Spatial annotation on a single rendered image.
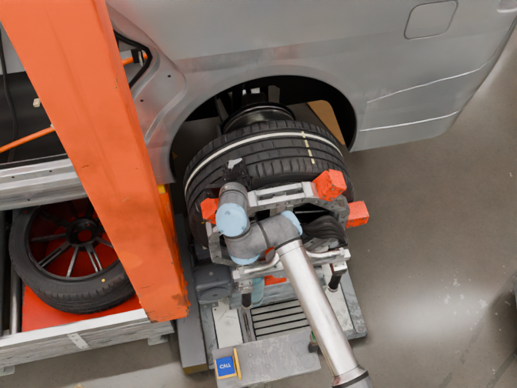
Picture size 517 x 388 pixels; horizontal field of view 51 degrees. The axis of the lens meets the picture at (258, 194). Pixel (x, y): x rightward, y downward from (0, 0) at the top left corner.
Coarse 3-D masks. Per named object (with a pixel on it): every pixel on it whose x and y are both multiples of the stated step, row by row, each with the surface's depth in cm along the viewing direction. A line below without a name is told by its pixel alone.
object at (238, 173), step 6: (240, 162) 181; (234, 168) 181; (240, 168) 178; (246, 168) 182; (222, 174) 180; (228, 174) 178; (234, 174) 178; (240, 174) 178; (246, 174) 178; (228, 180) 179; (234, 180) 178; (240, 180) 175; (246, 180) 177; (252, 180) 182; (246, 186) 174
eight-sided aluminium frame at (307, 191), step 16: (256, 192) 190; (272, 192) 191; (288, 192) 193; (304, 192) 190; (256, 208) 188; (336, 208) 201; (208, 224) 200; (208, 240) 201; (304, 240) 233; (320, 240) 226; (336, 240) 225; (224, 256) 219
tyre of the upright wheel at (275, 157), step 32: (256, 128) 198; (288, 128) 199; (320, 128) 209; (192, 160) 209; (224, 160) 196; (256, 160) 191; (288, 160) 191; (320, 160) 196; (192, 192) 206; (352, 192) 213; (192, 224) 207
